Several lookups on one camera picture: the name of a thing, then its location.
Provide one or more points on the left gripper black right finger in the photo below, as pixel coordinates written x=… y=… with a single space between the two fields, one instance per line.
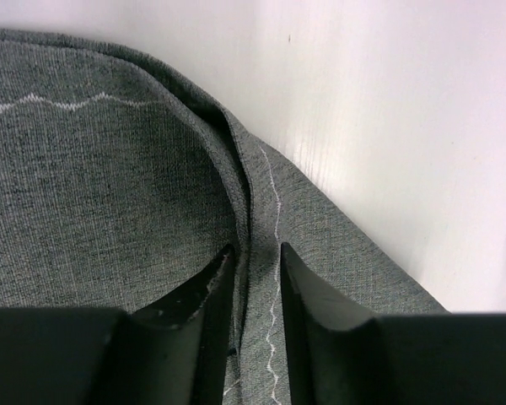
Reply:
x=333 y=344

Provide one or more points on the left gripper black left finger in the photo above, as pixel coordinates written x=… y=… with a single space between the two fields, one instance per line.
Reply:
x=181 y=341

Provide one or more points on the grey cloth napkin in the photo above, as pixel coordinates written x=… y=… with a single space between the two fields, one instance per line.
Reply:
x=120 y=179

